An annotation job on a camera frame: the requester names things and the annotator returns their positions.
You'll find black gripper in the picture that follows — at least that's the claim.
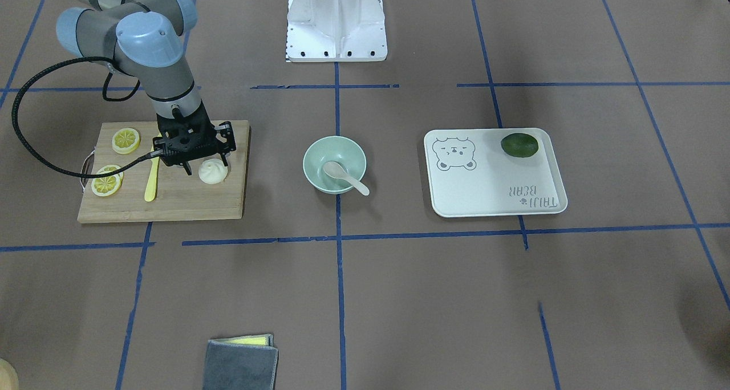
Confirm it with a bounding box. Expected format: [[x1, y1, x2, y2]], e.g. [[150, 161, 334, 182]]
[[151, 106, 237, 176]]

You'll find white steamed bun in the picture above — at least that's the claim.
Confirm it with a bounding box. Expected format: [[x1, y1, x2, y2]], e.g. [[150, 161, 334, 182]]
[[198, 159, 229, 185]]

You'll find white ceramic soup spoon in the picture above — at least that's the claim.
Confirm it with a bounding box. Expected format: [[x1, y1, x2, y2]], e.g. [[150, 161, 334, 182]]
[[323, 161, 370, 197]]

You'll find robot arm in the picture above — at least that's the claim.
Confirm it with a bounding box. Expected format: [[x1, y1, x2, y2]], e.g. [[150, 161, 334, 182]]
[[56, 0, 236, 173]]

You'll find light green bowl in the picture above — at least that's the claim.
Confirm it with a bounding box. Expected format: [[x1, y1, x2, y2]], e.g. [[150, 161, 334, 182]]
[[302, 136, 367, 195]]

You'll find bamboo cutting board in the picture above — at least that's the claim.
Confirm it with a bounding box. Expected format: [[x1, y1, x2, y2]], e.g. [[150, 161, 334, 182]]
[[78, 120, 250, 224]]

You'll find yellow plastic knife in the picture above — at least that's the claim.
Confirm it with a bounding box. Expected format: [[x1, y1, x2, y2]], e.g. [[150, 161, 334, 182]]
[[144, 155, 160, 202]]

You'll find top lemon slice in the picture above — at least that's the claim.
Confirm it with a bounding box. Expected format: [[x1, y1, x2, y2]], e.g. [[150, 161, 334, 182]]
[[111, 127, 141, 155]]

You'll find lower stacked lemon slice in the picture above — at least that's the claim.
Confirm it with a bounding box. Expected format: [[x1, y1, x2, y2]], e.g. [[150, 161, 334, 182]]
[[96, 164, 124, 181]]

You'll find single lemon slice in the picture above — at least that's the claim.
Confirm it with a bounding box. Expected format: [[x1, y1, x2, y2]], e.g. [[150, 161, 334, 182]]
[[91, 173, 123, 197]]

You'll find grey folded cloth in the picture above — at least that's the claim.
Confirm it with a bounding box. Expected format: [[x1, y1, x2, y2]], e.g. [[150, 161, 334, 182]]
[[202, 333, 278, 389]]

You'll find white bear serving tray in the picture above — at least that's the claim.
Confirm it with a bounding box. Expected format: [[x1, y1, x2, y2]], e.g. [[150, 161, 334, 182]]
[[423, 128, 568, 218]]

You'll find wooden mug tree stand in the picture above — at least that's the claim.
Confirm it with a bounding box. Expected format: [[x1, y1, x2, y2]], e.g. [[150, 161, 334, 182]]
[[0, 359, 20, 390]]

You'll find dark green avocado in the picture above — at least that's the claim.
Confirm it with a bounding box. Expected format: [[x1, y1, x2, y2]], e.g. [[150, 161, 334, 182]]
[[500, 132, 540, 158]]

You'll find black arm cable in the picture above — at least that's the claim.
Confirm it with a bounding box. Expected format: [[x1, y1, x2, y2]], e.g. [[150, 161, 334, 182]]
[[11, 57, 163, 178]]

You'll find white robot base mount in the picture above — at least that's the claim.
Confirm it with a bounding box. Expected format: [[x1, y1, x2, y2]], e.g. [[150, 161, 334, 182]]
[[285, 0, 388, 63]]

